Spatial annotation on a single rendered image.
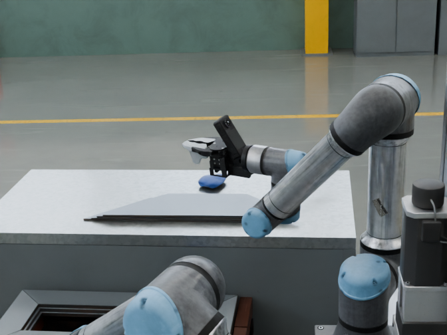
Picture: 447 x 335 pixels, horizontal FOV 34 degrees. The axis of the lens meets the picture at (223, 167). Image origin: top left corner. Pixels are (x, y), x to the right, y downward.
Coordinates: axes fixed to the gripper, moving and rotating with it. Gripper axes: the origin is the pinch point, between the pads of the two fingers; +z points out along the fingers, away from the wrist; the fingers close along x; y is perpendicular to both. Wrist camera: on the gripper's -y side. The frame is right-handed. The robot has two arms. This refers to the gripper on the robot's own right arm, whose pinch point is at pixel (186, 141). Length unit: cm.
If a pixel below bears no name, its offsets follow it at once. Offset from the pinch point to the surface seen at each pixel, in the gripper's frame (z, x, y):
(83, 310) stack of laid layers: 42, -13, 61
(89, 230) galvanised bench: 48, 4, 41
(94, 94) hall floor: 440, 445, 208
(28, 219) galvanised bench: 74, 2, 41
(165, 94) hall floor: 362, 474, 212
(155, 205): 37, 27, 42
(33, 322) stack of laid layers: 53, -24, 60
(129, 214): 40, 17, 41
